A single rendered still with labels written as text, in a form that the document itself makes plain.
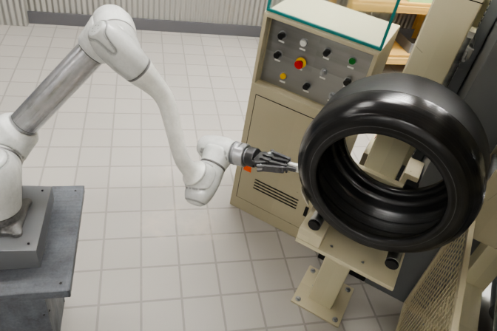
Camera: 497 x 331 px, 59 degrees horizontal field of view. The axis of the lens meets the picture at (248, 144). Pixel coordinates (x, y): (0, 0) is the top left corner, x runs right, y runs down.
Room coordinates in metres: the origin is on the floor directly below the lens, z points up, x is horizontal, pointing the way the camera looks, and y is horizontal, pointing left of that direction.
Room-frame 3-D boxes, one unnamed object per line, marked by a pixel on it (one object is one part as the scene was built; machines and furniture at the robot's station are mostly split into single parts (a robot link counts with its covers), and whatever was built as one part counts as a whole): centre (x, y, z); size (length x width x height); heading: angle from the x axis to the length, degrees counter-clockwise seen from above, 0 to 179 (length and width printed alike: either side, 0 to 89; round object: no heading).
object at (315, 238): (1.21, -0.34, 0.83); 0.36 x 0.09 x 0.06; 158
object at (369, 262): (1.16, -0.47, 0.80); 0.37 x 0.36 x 0.02; 68
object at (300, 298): (1.40, -0.55, 0.01); 0.27 x 0.27 x 0.02; 68
